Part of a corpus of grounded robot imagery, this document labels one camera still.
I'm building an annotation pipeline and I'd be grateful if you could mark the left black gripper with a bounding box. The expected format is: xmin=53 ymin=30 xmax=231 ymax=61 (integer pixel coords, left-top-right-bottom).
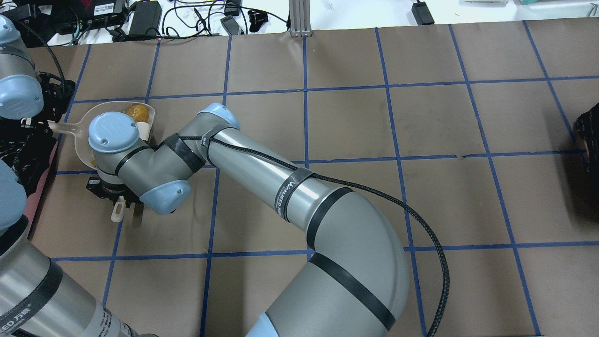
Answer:
xmin=33 ymin=71 xmax=75 ymax=125

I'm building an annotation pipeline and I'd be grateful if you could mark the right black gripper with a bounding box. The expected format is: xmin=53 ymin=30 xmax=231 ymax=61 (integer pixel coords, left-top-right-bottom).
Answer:
xmin=86 ymin=176 xmax=143 ymax=206

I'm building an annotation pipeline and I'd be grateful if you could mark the white dustpan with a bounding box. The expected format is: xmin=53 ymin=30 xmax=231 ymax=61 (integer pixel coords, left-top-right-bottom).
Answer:
xmin=48 ymin=101 xmax=156 ymax=169

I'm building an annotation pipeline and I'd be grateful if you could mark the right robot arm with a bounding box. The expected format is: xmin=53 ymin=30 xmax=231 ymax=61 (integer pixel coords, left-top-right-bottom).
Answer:
xmin=88 ymin=103 xmax=409 ymax=337

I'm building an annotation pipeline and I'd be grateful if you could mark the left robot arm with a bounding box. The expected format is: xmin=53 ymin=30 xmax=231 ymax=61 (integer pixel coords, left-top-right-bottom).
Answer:
xmin=1 ymin=16 xmax=138 ymax=337

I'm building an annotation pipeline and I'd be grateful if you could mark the black power adapter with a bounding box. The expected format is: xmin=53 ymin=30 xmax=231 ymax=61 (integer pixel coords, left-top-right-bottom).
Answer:
xmin=127 ymin=0 xmax=162 ymax=40

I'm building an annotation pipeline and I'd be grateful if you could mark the black braided cable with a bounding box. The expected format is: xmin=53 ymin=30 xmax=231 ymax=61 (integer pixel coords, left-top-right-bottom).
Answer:
xmin=178 ymin=135 xmax=451 ymax=337

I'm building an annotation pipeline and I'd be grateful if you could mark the aluminium frame post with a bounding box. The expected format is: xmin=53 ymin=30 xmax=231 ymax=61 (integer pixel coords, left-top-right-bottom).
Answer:
xmin=289 ymin=0 xmax=312 ymax=37

